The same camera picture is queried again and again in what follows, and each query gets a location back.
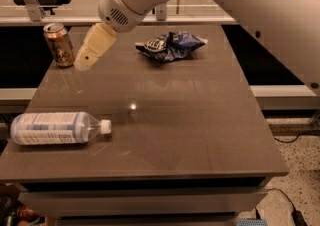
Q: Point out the clear plastic water bottle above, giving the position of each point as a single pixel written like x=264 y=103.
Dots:
x=57 y=128

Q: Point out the orange soda can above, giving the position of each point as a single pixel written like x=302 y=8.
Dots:
x=59 y=43

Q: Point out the blue chip bag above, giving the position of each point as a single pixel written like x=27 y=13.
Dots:
x=171 y=46

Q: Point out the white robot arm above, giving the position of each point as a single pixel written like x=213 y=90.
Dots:
x=288 y=29

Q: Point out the grey table with drawers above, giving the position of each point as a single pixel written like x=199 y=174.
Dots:
x=189 y=142

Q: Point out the blue item on floor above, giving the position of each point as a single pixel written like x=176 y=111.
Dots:
x=251 y=222

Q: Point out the black power adapter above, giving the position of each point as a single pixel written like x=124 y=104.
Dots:
x=298 y=218

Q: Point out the middle metal railing bracket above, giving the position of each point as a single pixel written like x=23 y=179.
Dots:
x=161 y=12

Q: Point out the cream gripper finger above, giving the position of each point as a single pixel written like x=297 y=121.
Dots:
x=98 y=40

